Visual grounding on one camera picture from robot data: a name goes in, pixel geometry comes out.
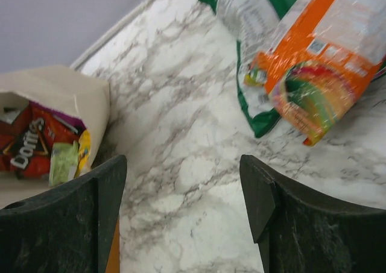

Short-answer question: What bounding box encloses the red Doritos bag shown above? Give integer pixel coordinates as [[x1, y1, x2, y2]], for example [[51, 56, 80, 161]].
[[1, 103, 80, 178]]

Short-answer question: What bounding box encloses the orange wooden rack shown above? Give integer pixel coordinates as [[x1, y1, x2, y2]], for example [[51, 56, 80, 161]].
[[105, 219, 120, 273]]

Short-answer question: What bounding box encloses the light green snack packet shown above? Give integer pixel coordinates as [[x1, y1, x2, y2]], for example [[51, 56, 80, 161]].
[[49, 141, 78, 186]]

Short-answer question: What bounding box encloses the green snack bag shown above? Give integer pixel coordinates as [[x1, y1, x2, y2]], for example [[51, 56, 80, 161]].
[[199, 0, 296, 138]]

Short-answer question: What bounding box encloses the purple snack bag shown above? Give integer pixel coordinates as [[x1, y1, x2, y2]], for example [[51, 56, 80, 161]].
[[30, 101, 86, 135]]

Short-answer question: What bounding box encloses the yellow snack packet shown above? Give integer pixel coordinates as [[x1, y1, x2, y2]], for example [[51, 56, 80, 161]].
[[75, 130, 91, 178]]

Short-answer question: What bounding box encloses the beige paper bag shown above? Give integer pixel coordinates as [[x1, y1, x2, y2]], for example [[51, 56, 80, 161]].
[[1, 66, 110, 206]]

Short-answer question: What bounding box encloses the orange snack bag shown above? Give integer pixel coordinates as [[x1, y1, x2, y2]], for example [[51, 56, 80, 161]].
[[250, 0, 385, 146]]

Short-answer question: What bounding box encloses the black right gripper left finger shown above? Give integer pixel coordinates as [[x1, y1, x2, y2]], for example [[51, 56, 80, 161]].
[[1, 155, 127, 272]]

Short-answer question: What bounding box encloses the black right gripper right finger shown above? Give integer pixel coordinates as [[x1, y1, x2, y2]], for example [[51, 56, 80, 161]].
[[239, 155, 385, 272]]

